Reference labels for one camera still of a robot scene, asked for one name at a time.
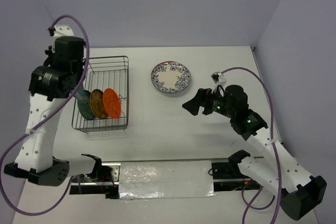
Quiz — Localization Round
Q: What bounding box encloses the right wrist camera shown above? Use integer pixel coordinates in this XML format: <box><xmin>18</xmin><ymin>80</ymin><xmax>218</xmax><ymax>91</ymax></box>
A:
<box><xmin>211</xmin><ymin>72</ymin><xmax>227</xmax><ymax>93</ymax></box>

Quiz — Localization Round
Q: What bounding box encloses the amber brown small plate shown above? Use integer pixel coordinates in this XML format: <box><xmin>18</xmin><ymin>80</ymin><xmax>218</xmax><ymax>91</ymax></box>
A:
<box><xmin>89</xmin><ymin>89</ymin><xmax>108</xmax><ymax>120</ymax></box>

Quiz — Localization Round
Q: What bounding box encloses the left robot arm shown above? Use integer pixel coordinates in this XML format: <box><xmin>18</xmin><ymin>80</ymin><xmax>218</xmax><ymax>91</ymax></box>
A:
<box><xmin>4</xmin><ymin>25</ymin><xmax>103</xmax><ymax>186</ymax></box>

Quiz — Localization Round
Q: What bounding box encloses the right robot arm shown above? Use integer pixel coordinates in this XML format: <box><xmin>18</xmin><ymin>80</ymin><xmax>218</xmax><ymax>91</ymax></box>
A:
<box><xmin>182</xmin><ymin>85</ymin><xmax>327</xmax><ymax>221</ymax></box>

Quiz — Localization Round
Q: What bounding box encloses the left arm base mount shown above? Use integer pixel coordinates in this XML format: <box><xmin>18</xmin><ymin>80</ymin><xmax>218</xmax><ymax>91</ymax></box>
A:
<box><xmin>69</xmin><ymin>162</ymin><xmax>121</xmax><ymax>199</ymax></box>

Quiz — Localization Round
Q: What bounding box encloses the dark green plate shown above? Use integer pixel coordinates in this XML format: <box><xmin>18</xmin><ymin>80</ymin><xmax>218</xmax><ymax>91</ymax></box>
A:
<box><xmin>75</xmin><ymin>90</ymin><xmax>96</xmax><ymax>121</ymax></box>

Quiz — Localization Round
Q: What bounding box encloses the wire dish rack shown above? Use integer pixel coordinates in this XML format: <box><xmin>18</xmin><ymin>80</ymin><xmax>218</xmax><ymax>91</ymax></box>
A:
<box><xmin>71</xmin><ymin>56</ymin><xmax>129</xmax><ymax>133</ymax></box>

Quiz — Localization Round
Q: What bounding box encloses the orange plastic plate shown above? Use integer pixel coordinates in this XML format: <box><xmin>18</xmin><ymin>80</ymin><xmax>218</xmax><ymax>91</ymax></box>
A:
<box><xmin>103</xmin><ymin>88</ymin><xmax>121</xmax><ymax>119</ymax></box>

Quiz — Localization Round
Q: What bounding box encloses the silver foil tape sheet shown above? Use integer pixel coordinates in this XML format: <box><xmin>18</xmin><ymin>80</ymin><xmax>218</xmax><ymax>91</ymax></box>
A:
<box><xmin>119</xmin><ymin>161</ymin><xmax>215</xmax><ymax>199</ymax></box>

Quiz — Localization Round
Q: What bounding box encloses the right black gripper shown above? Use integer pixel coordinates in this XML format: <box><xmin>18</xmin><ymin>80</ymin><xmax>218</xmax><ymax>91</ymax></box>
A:
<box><xmin>182</xmin><ymin>86</ymin><xmax>235</xmax><ymax>119</ymax></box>

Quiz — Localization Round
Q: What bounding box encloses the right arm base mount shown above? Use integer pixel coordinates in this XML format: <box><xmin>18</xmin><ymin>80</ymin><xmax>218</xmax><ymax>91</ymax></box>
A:
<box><xmin>208</xmin><ymin>150</ymin><xmax>253</xmax><ymax>193</ymax></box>

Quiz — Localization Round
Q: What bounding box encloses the blue floral white plate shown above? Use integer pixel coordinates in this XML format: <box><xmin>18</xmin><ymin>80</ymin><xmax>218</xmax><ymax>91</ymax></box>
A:
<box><xmin>151</xmin><ymin>62</ymin><xmax>192</xmax><ymax>94</ymax></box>

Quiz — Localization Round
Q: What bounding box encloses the red and teal plate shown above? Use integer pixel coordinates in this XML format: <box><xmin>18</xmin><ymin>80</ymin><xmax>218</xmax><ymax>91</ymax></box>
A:
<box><xmin>154</xmin><ymin>60</ymin><xmax>175</xmax><ymax>69</ymax></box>

